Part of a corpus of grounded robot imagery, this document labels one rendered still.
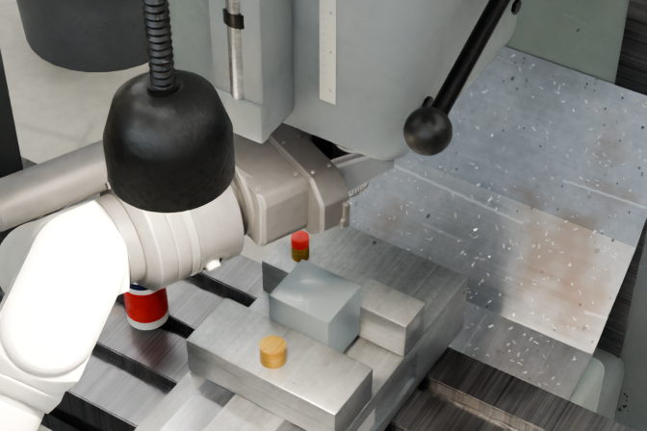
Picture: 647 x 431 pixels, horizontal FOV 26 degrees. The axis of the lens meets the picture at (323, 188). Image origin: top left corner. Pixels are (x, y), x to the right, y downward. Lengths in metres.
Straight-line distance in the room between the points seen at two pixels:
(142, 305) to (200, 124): 0.59
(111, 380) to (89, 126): 1.79
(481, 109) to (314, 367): 0.39
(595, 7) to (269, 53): 0.55
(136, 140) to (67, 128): 2.32
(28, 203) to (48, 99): 2.20
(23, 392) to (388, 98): 0.30
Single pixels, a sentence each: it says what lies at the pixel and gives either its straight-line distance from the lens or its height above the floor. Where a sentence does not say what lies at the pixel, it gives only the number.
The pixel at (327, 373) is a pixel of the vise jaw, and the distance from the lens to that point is 1.16.
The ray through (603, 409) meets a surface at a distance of 1.59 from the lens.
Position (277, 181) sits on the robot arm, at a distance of 1.00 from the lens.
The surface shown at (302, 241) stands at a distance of 1.23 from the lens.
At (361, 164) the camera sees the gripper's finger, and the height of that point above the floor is 1.24.
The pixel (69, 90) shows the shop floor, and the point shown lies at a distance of 3.18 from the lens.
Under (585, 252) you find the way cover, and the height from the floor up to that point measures 0.95.
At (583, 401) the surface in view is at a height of 0.85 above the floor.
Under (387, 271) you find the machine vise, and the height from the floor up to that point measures 1.00.
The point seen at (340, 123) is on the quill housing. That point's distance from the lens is 0.91.
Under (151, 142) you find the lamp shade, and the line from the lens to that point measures 0.75.
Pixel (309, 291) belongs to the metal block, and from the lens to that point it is 1.18.
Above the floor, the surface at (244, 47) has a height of 1.41.
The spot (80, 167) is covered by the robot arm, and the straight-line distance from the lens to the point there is 0.97.
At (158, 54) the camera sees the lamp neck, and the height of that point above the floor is 1.49.
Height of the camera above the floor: 1.92
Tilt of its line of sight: 42 degrees down
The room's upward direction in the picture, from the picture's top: straight up
